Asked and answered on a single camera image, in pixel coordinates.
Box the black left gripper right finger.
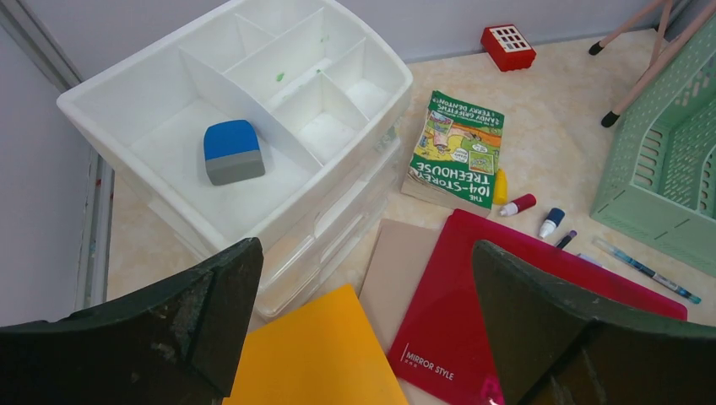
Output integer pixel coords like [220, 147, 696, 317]
[472, 240, 715, 404]

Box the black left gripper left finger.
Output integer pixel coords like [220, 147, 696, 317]
[1, 237, 263, 404]

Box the red plastic folder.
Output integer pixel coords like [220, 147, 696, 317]
[388, 209, 687, 404]

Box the orange folder binder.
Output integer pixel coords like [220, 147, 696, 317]
[224, 284, 407, 404]

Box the dark purple pen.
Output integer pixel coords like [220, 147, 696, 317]
[555, 229, 578, 250]

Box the blue clear gel pen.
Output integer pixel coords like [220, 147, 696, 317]
[592, 236, 702, 305]

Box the red cap small bottle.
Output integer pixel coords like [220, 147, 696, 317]
[499, 193, 537, 217]

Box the green plastic file rack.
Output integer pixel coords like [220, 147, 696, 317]
[590, 18, 715, 276]

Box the blue grey eraser block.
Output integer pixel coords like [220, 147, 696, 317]
[203, 120, 266, 186]

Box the green Treehouse paperback book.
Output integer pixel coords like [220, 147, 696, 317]
[401, 90, 505, 218]

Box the pink music stand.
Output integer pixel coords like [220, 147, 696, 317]
[588, 0, 716, 128]

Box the white plastic drawer organizer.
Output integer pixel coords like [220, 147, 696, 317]
[57, 1, 413, 320]

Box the red grid pen holder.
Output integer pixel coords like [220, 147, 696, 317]
[480, 24, 536, 72]

